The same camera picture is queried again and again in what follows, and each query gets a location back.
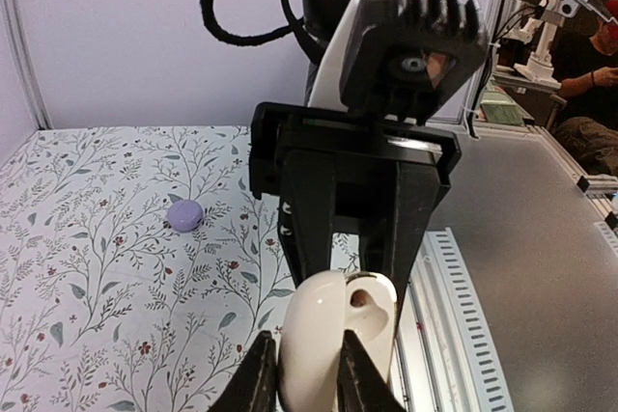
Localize seated person in background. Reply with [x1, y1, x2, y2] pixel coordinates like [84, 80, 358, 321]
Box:
[552, 0, 617, 176]

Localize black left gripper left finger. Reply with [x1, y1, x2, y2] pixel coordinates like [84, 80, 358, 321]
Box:
[208, 331, 277, 412]

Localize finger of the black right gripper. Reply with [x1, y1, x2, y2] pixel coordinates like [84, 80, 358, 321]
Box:
[361, 162, 441, 322]
[278, 150, 336, 287]

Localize front aluminium rail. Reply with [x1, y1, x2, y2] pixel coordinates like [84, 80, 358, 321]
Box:
[391, 229, 514, 411]

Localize floral patterned table mat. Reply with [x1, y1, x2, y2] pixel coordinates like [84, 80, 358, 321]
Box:
[0, 124, 421, 412]

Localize left aluminium frame post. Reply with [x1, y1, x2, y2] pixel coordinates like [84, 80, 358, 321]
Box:
[1, 0, 52, 130]

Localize purple round case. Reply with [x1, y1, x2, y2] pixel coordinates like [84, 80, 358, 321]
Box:
[166, 200, 204, 233]

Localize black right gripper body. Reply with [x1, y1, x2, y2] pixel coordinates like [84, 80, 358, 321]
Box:
[249, 102, 462, 233]

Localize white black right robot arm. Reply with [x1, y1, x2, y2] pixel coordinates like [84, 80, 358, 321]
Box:
[249, 0, 489, 297]

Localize cream earbud charging case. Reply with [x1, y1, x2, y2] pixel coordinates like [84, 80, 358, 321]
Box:
[278, 270, 398, 411]

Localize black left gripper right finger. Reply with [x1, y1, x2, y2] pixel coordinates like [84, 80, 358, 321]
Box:
[337, 330, 405, 412]

